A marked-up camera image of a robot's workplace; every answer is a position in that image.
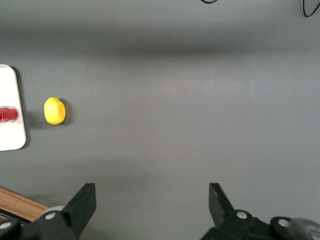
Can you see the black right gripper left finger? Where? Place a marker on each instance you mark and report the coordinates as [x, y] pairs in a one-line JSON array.
[[80, 210]]

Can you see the wooden drawer cabinet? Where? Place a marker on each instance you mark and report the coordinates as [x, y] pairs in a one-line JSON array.
[[17, 203]]

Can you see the small red bottle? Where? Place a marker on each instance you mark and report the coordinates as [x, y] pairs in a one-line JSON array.
[[8, 114]]

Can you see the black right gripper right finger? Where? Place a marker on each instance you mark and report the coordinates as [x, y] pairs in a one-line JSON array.
[[222, 210]]

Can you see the yellow lemon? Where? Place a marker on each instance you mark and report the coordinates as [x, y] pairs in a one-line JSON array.
[[54, 111]]

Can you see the white rectangular tray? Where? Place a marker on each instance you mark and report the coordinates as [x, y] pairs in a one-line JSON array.
[[10, 135]]

